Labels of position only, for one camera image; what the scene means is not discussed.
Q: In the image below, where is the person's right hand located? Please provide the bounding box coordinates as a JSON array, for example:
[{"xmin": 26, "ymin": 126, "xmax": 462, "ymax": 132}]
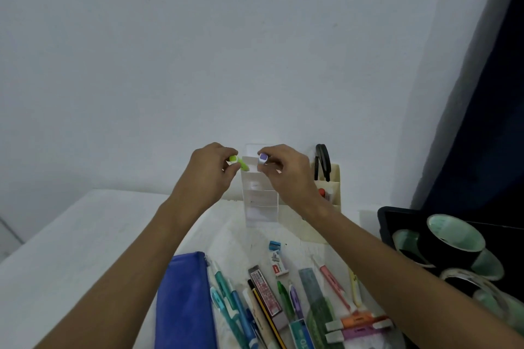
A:
[{"xmin": 257, "ymin": 144, "xmax": 335, "ymax": 221}]

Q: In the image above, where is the pile of pens and markers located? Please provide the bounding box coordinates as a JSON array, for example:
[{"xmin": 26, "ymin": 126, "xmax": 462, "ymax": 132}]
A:
[{"xmin": 204, "ymin": 254, "xmax": 396, "ymax": 349}]

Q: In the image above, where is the green transparent protractor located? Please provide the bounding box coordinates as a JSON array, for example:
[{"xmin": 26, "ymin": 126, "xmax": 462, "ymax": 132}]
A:
[{"xmin": 306, "ymin": 297, "xmax": 344, "ymax": 349}]

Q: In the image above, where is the yellow clear tape roll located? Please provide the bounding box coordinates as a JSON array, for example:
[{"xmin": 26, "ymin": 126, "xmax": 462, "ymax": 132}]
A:
[{"xmin": 440, "ymin": 267, "xmax": 513, "ymax": 321}]

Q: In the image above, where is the person's left hand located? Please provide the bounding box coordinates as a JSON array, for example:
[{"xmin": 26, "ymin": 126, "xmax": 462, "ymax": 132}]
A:
[{"xmin": 168, "ymin": 142, "xmax": 242, "ymax": 219}]

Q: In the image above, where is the green capped short highlighter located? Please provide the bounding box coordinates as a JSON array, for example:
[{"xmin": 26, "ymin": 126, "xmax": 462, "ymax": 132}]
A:
[{"xmin": 228, "ymin": 154, "xmax": 251, "ymax": 172}]

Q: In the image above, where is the magenta pink highlighter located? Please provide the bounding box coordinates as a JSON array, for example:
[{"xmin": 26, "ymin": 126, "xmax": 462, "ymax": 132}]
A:
[{"xmin": 325, "ymin": 318, "xmax": 395, "ymax": 345}]

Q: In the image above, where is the person's left forearm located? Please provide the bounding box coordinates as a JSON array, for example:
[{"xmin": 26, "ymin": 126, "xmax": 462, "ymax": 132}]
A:
[{"xmin": 34, "ymin": 197, "xmax": 205, "ymax": 349}]

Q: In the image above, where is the dark blue curtain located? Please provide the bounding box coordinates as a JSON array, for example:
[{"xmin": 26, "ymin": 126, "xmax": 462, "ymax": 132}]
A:
[{"xmin": 411, "ymin": 0, "xmax": 524, "ymax": 222}]

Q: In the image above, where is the clear tiered organizer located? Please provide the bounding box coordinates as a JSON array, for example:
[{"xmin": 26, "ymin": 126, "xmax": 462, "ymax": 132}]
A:
[{"xmin": 240, "ymin": 143, "xmax": 280, "ymax": 227}]

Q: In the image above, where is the orange highlighter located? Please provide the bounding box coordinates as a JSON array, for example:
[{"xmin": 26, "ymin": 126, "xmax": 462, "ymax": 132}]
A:
[{"xmin": 325, "ymin": 311, "xmax": 389, "ymax": 332}]

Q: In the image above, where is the black plastic tray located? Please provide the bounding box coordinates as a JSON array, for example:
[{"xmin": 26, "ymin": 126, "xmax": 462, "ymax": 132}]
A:
[{"xmin": 376, "ymin": 206, "xmax": 524, "ymax": 349}]

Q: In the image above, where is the coral pink highlighter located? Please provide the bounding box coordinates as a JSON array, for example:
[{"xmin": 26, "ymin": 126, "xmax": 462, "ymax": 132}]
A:
[{"xmin": 311, "ymin": 254, "xmax": 358, "ymax": 315}]

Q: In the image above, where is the cream pen holder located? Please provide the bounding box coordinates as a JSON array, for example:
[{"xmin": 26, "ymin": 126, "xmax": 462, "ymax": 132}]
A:
[{"xmin": 280, "ymin": 163, "xmax": 341, "ymax": 245}]

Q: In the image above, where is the person's right forearm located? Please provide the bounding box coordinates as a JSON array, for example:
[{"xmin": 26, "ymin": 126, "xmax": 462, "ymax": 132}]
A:
[{"xmin": 307, "ymin": 201, "xmax": 524, "ymax": 349}]

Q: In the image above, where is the white eraser red label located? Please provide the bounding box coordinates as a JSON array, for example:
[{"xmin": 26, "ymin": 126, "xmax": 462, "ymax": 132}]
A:
[{"xmin": 269, "ymin": 250, "xmax": 289, "ymax": 277}]

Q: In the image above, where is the blue mesh pencil pouch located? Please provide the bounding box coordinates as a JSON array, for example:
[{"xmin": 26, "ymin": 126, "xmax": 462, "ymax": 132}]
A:
[{"xmin": 154, "ymin": 251, "xmax": 218, "ymax": 349}]

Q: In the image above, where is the yellow highlighter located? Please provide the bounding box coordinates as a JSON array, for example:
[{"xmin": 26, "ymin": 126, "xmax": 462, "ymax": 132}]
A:
[{"xmin": 348, "ymin": 267, "xmax": 364, "ymax": 308}]

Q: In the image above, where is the pink label lead case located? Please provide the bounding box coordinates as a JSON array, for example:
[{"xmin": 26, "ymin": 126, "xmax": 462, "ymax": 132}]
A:
[{"xmin": 248, "ymin": 265, "xmax": 289, "ymax": 331}]

